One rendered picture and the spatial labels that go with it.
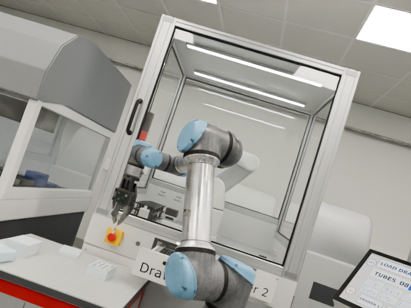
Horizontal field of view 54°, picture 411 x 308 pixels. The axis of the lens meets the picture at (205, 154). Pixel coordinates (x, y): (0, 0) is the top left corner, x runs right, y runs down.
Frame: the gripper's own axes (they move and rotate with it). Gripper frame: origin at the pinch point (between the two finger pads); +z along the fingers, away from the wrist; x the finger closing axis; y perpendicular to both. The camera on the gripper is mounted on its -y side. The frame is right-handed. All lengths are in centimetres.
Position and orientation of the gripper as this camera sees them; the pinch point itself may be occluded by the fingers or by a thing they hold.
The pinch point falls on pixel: (117, 221)
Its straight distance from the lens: 176.4
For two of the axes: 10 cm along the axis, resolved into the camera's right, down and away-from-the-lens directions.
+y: -0.8, -1.0, -9.9
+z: -3.2, 9.5, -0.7
